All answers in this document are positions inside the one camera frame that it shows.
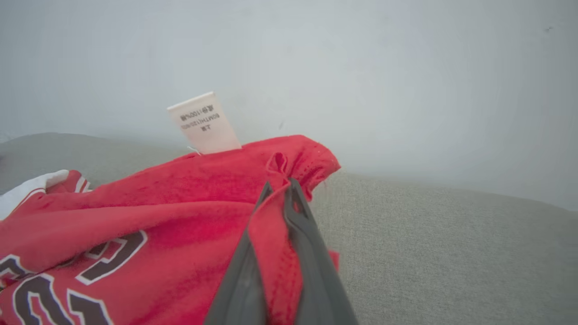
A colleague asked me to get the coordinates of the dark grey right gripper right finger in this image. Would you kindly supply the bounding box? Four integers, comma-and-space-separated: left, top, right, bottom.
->
284, 178, 359, 325

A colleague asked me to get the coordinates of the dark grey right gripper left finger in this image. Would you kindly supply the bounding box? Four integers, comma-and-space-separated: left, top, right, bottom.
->
204, 181, 274, 325

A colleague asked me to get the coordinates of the red white jersey black print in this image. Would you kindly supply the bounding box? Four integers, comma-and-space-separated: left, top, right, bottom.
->
0, 92, 341, 325

